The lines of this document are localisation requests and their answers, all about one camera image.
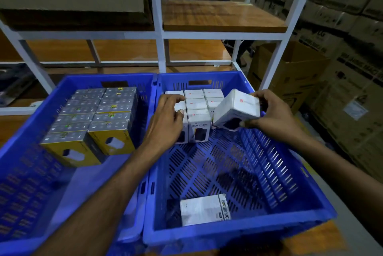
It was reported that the person's left hand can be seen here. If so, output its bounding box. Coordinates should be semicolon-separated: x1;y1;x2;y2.
142;94;186;157

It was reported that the person's right hand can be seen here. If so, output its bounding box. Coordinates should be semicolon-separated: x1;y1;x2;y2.
239;89;303;145

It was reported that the blue plastic crate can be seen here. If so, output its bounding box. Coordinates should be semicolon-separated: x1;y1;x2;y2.
0;73;158;256
143;70;338;247

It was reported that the group of yellow charger boxes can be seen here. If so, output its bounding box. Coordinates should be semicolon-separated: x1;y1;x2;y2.
39;86;139;168

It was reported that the yellow sample box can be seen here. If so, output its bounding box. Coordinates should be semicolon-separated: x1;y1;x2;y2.
75;88;107;95

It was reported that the small white box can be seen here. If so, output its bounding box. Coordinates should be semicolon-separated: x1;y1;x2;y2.
180;194;231;226

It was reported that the person's left forearm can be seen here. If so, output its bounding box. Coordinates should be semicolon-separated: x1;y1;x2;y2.
33;145;162;256

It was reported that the open brown cardboard box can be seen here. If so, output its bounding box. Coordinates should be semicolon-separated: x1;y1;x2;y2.
247;42;331;115

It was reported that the white metal shelving rack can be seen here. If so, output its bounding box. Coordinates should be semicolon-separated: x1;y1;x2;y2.
0;0;349;256

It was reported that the blue white packet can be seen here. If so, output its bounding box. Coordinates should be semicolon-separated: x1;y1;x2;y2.
0;64;36;107

